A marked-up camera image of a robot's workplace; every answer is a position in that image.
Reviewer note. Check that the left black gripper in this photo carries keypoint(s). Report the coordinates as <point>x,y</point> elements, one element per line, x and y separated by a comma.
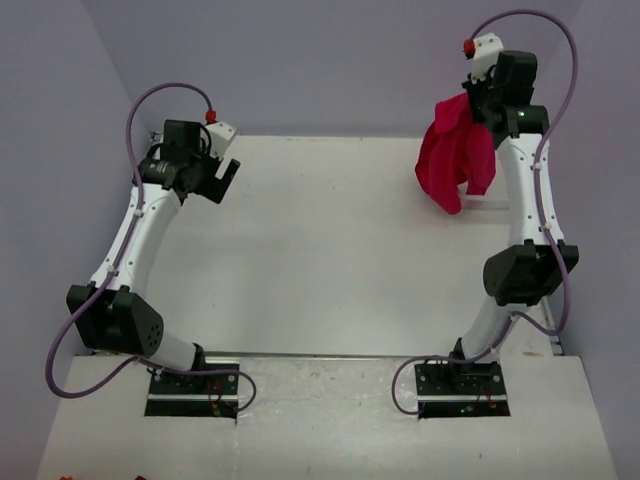
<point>211,182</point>

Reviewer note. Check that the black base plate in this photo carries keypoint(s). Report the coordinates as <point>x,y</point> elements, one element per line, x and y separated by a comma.
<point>214,396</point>
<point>460,391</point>

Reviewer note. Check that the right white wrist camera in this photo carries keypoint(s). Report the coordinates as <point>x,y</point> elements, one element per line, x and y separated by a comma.
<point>485,52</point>

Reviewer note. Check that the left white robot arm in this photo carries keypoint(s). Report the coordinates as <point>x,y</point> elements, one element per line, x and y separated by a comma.
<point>111,309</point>

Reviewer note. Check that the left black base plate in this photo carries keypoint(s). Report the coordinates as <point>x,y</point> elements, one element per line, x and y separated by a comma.
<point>214,396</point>

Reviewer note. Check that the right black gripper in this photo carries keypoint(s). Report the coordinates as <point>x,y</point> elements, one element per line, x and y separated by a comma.
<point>480,105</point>

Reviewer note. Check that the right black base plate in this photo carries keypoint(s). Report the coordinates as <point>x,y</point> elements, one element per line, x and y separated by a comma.
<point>460,391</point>

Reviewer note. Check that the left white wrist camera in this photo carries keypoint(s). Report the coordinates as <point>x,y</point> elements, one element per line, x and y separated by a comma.
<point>221,134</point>

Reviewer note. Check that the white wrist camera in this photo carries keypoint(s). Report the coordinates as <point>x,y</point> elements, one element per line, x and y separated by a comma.
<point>485,52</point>
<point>221,134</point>

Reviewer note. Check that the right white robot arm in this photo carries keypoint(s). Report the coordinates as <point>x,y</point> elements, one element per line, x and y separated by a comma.
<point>537,259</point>

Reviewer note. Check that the red t shirt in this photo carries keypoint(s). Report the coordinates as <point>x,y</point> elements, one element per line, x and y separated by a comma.
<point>455,150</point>

